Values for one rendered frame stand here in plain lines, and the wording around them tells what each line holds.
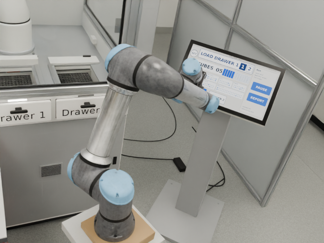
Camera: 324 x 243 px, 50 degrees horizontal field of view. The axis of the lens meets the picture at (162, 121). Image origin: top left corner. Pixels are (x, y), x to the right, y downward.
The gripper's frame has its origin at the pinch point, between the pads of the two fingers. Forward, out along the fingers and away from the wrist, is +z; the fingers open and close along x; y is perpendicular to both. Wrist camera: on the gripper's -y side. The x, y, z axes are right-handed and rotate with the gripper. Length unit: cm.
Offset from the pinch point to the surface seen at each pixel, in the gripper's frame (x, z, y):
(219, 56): -4.1, 2.5, 21.7
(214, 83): -7.0, 2.5, 7.1
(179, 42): 66, 173, 79
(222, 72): -9.1, 2.5, 14.2
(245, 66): -18.6, 2.5, 21.1
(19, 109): 66, -35, -42
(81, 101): 48, -18, -28
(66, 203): 53, 27, -87
